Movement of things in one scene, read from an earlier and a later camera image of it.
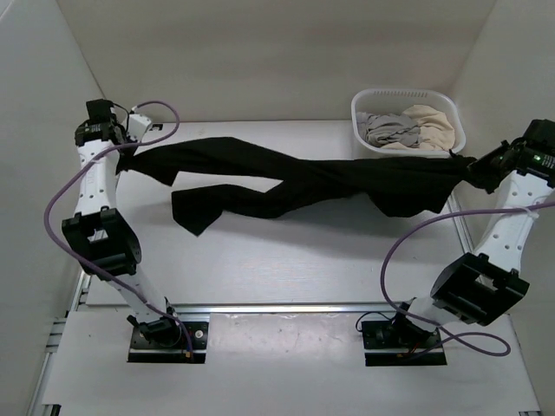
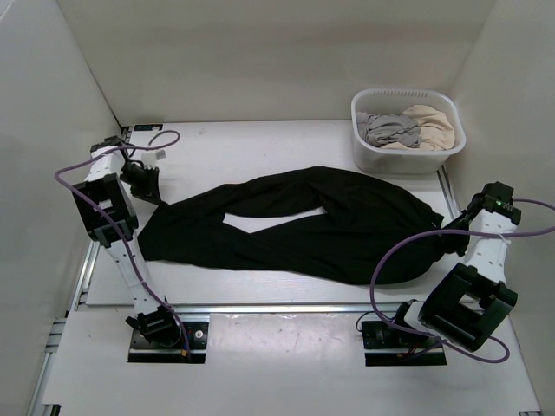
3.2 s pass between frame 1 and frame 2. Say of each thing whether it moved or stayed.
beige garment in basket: stayed
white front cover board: stayed
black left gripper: moved
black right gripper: moved
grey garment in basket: stayed
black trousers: moved
